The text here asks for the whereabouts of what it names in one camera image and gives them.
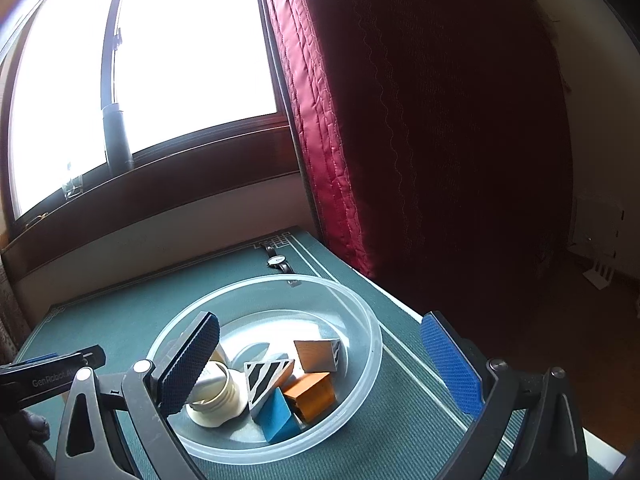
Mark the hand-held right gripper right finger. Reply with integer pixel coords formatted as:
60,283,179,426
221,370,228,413
420,311,588,480

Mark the wooden window frame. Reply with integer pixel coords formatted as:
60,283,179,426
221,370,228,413
0,0,306,281

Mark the orange wedge block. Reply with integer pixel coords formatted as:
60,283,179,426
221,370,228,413
281,371,337,422

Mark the blue wedge block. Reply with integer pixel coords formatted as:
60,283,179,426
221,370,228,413
257,387,303,444

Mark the beige patterned curtain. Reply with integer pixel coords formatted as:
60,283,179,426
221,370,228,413
0,260,26,361

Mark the green table mat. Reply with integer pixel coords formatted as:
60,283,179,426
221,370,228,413
10,225,626,480

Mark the clear drinking glass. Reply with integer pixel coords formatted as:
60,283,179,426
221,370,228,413
62,162,85,200

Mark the black wristwatch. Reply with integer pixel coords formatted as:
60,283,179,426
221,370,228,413
262,240,293,273

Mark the white rack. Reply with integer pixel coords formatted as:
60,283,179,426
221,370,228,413
582,200,626,291

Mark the red quilted curtain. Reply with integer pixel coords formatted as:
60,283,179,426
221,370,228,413
255,0,576,321

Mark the black-white striped triangular block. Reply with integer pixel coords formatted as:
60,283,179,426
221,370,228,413
243,357,295,418

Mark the white plastic jar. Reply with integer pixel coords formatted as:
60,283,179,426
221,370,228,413
186,360,249,429

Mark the clear plastic bowl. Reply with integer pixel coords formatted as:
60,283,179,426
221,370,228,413
147,274,385,465

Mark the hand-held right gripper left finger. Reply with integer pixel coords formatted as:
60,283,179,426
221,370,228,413
54,311,221,480

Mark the wooden block with striped end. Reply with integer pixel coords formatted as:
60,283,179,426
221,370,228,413
293,338,343,373

